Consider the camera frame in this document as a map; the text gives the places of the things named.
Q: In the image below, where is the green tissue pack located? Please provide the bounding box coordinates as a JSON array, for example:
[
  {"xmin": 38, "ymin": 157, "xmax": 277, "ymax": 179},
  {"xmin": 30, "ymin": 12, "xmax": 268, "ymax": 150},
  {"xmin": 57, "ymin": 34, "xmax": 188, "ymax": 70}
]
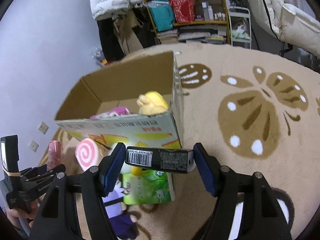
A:
[{"xmin": 122, "ymin": 170, "xmax": 175, "ymax": 205}]

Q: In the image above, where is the upper wall socket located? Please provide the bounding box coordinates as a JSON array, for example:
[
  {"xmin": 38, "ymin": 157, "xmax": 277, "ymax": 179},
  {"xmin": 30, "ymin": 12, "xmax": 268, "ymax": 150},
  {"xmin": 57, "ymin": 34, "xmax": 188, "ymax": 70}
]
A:
[{"xmin": 38, "ymin": 122, "xmax": 49, "ymax": 134}]

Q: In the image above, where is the plastic bag of toys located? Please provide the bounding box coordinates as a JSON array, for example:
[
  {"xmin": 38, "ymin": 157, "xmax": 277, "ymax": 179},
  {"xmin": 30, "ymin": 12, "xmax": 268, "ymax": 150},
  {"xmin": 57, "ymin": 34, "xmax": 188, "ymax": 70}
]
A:
[{"xmin": 91, "ymin": 47, "xmax": 109, "ymax": 67}]

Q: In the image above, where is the white rolling cart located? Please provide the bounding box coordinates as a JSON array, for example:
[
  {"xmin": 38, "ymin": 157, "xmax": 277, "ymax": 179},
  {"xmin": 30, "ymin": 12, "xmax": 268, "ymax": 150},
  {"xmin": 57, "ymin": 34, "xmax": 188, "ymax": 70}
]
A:
[{"xmin": 228, "ymin": 6, "xmax": 252, "ymax": 49}]

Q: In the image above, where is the lower wall socket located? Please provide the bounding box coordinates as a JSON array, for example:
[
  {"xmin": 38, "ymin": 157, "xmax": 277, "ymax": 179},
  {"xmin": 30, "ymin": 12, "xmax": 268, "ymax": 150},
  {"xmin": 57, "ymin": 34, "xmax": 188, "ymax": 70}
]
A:
[{"xmin": 29, "ymin": 140, "xmax": 39, "ymax": 152}]

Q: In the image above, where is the beige trench coat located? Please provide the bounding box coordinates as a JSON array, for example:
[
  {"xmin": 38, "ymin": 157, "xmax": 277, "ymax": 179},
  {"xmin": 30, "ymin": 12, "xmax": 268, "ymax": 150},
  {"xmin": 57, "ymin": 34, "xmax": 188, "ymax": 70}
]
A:
[{"xmin": 114, "ymin": 10, "xmax": 143, "ymax": 56}]

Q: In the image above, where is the left hand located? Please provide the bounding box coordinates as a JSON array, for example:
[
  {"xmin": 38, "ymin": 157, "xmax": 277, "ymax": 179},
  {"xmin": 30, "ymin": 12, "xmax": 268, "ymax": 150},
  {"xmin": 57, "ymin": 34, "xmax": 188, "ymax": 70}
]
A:
[{"xmin": 5, "ymin": 201, "xmax": 39, "ymax": 230}]

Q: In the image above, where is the black rectangular box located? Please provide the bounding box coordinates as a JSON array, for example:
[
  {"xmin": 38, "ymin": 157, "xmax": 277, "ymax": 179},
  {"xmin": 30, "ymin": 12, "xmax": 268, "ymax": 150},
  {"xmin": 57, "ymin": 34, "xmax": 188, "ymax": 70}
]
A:
[{"xmin": 125, "ymin": 146, "xmax": 196, "ymax": 174}]

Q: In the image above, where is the beige patterned carpet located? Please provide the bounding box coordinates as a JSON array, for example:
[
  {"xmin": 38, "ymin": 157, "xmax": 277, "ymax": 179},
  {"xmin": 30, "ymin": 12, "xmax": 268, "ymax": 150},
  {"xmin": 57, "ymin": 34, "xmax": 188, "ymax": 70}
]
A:
[{"xmin": 55, "ymin": 43, "xmax": 319, "ymax": 239}]

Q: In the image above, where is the teal bag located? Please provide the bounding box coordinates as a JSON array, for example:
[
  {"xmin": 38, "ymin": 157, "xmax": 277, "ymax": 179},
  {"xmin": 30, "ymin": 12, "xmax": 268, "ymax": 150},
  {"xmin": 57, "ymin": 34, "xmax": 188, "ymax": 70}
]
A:
[{"xmin": 146, "ymin": 0, "xmax": 175, "ymax": 32}]

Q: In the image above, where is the open cardboard box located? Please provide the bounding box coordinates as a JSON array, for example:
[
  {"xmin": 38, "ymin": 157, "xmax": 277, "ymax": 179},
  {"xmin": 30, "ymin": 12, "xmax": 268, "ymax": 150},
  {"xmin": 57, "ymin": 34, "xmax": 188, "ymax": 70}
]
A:
[{"xmin": 55, "ymin": 51, "xmax": 183, "ymax": 149}]

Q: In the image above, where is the pink plush bear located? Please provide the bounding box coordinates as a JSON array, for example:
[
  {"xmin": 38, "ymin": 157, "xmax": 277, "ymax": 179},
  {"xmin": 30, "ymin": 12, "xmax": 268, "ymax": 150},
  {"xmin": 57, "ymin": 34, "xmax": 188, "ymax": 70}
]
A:
[{"xmin": 90, "ymin": 107, "xmax": 131, "ymax": 120}]

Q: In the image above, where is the purple doll plush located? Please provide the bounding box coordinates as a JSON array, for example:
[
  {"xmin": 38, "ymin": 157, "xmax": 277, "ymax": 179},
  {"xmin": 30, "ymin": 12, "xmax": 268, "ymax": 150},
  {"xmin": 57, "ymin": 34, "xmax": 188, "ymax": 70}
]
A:
[{"xmin": 103, "ymin": 180, "xmax": 137, "ymax": 239}]

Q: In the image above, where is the stack of books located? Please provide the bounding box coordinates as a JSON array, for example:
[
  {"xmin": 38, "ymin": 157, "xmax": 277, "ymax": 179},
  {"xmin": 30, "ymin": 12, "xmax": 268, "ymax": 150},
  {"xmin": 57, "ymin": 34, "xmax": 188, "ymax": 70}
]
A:
[{"xmin": 157, "ymin": 29, "xmax": 178, "ymax": 44}]

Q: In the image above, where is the red gift bag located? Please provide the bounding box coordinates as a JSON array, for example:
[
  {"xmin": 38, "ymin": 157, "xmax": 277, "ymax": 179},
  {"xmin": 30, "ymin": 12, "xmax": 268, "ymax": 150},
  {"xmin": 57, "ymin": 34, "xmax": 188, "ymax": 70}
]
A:
[{"xmin": 169, "ymin": 0, "xmax": 195, "ymax": 23}]

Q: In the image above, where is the white fluffy pompom keychain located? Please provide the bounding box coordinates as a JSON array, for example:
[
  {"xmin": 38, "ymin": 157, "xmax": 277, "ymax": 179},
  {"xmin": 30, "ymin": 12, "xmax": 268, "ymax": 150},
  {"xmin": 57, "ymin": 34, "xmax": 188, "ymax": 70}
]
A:
[{"xmin": 110, "ymin": 142, "xmax": 132, "ymax": 174}]

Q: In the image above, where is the wooden shelf unit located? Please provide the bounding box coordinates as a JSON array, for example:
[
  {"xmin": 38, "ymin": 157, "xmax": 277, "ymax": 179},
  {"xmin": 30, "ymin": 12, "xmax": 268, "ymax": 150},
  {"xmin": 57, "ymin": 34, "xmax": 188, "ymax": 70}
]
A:
[{"xmin": 144, "ymin": 0, "xmax": 231, "ymax": 44}]

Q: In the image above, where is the yellow dog plush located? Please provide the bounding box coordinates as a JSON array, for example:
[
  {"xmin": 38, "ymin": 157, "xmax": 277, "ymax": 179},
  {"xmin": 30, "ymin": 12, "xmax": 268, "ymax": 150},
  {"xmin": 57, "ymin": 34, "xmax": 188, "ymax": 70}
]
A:
[{"xmin": 136, "ymin": 91, "xmax": 169, "ymax": 115}]

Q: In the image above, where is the wall socket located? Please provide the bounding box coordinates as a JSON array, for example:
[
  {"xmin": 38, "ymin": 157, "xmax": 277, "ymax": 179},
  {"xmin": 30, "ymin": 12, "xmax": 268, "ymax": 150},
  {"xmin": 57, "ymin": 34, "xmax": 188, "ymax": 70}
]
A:
[
  {"xmin": 29, "ymin": 140, "xmax": 39, "ymax": 152},
  {"xmin": 38, "ymin": 122, "xmax": 49, "ymax": 134}
]

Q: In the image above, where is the pink swirl roll plush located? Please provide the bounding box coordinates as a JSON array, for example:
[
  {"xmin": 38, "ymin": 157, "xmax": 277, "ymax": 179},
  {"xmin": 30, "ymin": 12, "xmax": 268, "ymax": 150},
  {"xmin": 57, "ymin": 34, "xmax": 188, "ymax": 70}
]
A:
[{"xmin": 75, "ymin": 138, "xmax": 108, "ymax": 172}]

